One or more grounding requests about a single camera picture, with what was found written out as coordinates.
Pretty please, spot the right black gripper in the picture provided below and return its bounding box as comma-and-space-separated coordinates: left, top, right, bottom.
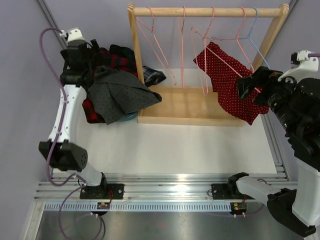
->
236, 65, 305, 132

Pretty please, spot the red polka dot skirt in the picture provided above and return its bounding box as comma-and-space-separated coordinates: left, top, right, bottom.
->
197, 42, 269, 125

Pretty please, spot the green plaid skirt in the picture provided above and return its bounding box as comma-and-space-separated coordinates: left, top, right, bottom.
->
109, 44, 138, 77

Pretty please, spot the red plaid skirt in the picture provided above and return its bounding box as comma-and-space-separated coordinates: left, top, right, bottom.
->
82, 47, 123, 124

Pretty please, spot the pink wire hanger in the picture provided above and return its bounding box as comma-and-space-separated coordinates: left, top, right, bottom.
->
209, 6, 255, 73

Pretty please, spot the blue wire hanger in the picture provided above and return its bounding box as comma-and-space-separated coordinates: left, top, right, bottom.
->
211, 7, 271, 70

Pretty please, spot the grey dotted skirt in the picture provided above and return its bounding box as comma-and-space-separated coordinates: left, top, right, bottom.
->
87, 65, 162, 125

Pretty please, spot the pink hanger of grey skirt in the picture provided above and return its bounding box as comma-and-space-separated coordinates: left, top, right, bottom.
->
190, 6, 215, 96

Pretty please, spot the pink hanger of green skirt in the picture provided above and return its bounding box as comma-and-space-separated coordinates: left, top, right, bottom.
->
136, 6, 177, 86

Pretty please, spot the pink hanger pair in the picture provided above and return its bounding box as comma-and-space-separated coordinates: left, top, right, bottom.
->
178, 6, 186, 88

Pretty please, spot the navy white plaid skirt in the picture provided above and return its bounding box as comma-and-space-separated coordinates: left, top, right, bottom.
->
142, 66, 167, 87

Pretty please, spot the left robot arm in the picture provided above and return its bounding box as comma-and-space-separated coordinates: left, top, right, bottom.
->
38, 39, 109, 199

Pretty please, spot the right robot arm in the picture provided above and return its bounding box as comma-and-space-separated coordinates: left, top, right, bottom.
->
226, 66, 320, 238

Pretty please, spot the blue plastic basin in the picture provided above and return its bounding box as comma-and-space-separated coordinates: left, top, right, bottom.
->
117, 111, 139, 122

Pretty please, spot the wooden clothes rack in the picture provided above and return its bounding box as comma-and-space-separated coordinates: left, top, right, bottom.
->
127, 3, 289, 127

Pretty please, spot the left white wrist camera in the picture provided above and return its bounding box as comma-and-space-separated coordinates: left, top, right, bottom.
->
59, 28, 86, 47

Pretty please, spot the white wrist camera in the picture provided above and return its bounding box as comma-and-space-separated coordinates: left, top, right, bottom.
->
277, 50, 320, 84
59, 28, 86, 47

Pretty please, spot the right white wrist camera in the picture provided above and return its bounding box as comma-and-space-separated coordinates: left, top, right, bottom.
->
277, 50, 320, 84

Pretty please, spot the right black mount plate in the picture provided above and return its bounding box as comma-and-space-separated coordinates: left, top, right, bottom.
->
211, 183, 244, 200

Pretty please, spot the black mount plate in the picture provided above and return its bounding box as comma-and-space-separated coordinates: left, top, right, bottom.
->
79, 183, 125, 200
211, 183, 244, 200

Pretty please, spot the aluminium rail base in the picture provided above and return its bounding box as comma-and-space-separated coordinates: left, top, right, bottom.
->
33, 74, 306, 212

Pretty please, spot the left black mount plate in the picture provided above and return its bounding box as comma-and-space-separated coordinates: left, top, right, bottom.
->
79, 183, 125, 200

